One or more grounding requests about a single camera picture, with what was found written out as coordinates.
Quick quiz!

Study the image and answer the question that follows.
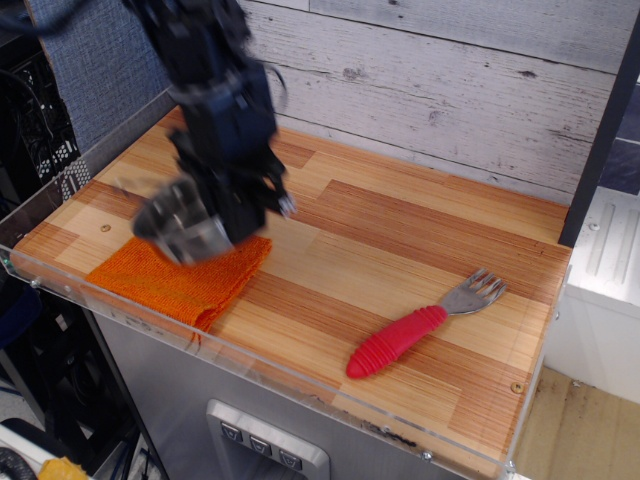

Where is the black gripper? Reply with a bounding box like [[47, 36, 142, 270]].
[[170, 61, 296, 245]]

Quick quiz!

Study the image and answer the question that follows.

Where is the stainless steel saucepan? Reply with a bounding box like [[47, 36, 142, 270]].
[[131, 174, 234, 266]]

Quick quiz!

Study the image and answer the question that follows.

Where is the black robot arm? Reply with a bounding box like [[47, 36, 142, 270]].
[[126, 1, 296, 263]]

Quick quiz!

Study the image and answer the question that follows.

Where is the orange knitted cloth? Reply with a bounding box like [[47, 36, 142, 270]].
[[86, 236, 272, 332]]

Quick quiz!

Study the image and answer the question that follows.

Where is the clear acrylic table guard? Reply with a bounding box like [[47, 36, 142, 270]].
[[1, 111, 570, 479]]

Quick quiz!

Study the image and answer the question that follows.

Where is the silver dispenser button panel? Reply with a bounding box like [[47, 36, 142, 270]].
[[206, 399, 331, 479]]

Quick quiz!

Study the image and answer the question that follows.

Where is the yellow object bottom left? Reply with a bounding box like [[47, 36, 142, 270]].
[[37, 457, 89, 480]]

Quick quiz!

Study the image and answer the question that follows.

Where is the white side cabinet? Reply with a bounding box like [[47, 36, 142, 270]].
[[544, 187, 639, 403]]

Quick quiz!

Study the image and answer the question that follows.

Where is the red handled metal fork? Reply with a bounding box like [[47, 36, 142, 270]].
[[346, 269, 507, 379]]

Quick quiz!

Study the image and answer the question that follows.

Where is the dark right shelf post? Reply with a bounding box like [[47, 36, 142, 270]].
[[558, 15, 639, 248]]

